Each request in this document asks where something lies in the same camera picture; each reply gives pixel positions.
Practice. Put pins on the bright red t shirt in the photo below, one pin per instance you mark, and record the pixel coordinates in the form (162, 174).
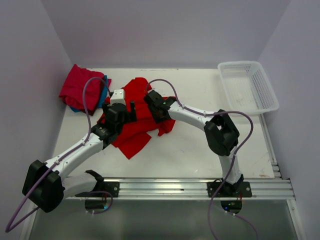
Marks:
(134, 136)

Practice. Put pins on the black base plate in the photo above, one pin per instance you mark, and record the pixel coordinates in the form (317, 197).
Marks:
(112, 187)
(245, 190)

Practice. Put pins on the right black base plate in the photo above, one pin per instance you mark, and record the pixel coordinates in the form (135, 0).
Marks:
(245, 190)

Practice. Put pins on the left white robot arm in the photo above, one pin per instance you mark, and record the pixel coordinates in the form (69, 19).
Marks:
(48, 183)

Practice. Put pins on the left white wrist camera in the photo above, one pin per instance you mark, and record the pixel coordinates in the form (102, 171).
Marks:
(118, 97)

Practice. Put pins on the white plastic basket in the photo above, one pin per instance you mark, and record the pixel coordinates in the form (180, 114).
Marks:
(247, 87)

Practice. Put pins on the aluminium mounting rail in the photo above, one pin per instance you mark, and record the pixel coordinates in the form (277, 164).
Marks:
(196, 189)

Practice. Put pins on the folded teal t shirt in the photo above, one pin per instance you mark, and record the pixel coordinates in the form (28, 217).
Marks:
(76, 103)

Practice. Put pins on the folded maroon t shirt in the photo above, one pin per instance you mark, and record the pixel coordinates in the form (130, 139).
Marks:
(95, 95)

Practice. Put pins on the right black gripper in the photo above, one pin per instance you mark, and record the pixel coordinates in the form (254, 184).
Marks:
(152, 97)

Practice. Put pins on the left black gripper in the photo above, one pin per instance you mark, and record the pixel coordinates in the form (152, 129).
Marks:
(129, 115)

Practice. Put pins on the folded magenta t shirt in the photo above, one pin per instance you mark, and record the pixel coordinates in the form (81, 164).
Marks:
(72, 90)

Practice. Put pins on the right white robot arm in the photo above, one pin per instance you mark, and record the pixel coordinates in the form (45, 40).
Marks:
(220, 132)

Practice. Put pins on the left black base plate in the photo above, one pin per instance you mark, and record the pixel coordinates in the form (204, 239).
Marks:
(112, 187)

